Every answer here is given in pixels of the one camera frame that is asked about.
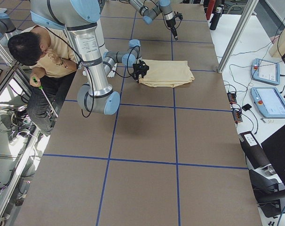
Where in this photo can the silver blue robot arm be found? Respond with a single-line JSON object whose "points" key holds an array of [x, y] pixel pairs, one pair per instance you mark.
{"points": [[79, 18], [161, 7]]}

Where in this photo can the black monitor screen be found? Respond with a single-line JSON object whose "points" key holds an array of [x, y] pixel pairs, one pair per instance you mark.
{"points": [[274, 148]]}

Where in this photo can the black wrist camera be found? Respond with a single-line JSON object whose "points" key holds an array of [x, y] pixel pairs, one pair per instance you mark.
{"points": [[178, 15]]}

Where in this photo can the seated person in beige shirt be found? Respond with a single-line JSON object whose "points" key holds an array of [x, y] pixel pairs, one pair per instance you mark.
{"points": [[53, 66]]}

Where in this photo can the cream long-sleeve printed shirt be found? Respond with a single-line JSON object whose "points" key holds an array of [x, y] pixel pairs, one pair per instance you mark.
{"points": [[167, 74]]}

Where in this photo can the upper blue teach pendant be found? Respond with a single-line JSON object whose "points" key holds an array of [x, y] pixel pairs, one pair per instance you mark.
{"points": [[265, 71]]}

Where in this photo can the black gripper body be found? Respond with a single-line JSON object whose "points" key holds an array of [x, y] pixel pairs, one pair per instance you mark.
{"points": [[138, 69], [171, 23]]}

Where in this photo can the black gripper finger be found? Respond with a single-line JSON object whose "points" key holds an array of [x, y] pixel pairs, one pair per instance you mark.
{"points": [[174, 33]]}

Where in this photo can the blue teach pendant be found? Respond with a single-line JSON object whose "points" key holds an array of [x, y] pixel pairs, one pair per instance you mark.
{"points": [[265, 71], [269, 102]]}

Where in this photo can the aluminium frame post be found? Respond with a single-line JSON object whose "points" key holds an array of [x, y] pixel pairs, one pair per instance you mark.
{"points": [[247, 12]]}

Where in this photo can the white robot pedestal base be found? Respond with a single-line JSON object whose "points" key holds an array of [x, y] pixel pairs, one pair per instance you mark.
{"points": [[102, 47]]}

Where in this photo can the black water bottle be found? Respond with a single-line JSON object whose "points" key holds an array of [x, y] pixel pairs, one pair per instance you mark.
{"points": [[215, 19]]}

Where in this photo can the lower blue teach pendant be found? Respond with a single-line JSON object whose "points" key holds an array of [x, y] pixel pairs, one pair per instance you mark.
{"points": [[269, 102]]}

